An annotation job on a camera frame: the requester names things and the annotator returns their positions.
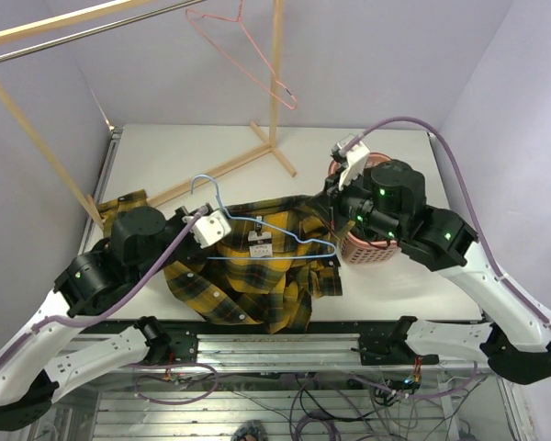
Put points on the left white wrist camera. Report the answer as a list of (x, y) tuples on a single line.
[(211, 228)]

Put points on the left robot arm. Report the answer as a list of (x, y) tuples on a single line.
[(35, 374)]

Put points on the aluminium rail base frame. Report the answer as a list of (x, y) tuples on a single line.
[(300, 387)]

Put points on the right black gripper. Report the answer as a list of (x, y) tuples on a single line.
[(332, 198)]

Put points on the wooden clothes rack frame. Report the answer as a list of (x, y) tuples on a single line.
[(268, 138)]

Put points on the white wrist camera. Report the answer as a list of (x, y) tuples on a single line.
[(349, 157), (211, 228)]

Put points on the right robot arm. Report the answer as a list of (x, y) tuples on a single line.
[(515, 342)]

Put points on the metal hanging rod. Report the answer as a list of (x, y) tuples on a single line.
[(7, 57)]

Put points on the pink plastic laundry basket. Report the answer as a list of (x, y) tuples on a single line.
[(354, 249)]

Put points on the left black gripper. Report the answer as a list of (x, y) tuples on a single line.
[(178, 215)]

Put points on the pink wire hanger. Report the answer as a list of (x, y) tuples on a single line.
[(256, 53)]

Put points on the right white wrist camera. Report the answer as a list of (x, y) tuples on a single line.
[(349, 157)]

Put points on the yellow plaid shirt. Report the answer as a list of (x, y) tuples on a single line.
[(269, 270)]

